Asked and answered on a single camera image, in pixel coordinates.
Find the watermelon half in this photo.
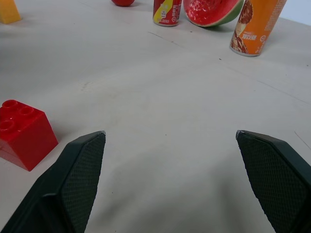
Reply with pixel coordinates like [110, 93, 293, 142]
[183, 0, 245, 28]

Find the red round fruit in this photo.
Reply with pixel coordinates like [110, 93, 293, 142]
[111, 0, 135, 7]

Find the red drink can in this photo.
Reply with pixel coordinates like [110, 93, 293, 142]
[152, 0, 182, 27]

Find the orange drink can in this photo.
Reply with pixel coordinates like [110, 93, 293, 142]
[229, 0, 285, 57]

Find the yellow toy building block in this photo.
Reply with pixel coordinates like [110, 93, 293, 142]
[0, 0, 22, 24]

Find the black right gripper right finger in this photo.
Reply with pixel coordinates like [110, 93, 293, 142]
[235, 130, 311, 233]

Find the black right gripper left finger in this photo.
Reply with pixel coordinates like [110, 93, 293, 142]
[0, 131, 106, 233]

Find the red toy building block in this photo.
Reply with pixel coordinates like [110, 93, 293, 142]
[0, 99, 59, 172]

